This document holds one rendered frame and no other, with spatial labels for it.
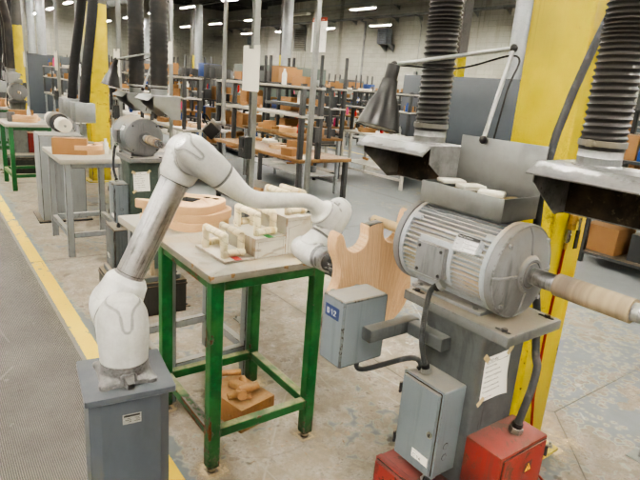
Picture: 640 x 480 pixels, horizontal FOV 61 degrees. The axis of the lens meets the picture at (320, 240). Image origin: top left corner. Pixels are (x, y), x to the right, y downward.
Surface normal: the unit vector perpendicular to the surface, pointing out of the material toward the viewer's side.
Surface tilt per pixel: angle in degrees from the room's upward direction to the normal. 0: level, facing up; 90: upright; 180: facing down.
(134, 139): 90
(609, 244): 90
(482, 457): 90
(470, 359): 90
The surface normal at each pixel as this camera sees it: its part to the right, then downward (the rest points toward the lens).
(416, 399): -0.81, 0.10
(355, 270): 0.58, 0.32
